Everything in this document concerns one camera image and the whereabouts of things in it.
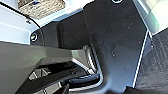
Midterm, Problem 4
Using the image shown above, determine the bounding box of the round silver base knob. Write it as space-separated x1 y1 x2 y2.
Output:
29 32 40 43

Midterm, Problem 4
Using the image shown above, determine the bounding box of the white wardrobe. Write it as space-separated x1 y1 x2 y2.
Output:
0 0 84 44

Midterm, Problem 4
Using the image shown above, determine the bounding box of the white inner shelf unit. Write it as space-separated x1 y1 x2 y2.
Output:
133 0 168 34

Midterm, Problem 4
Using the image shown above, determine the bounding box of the brown wicker basket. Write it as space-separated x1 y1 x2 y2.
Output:
16 0 67 19

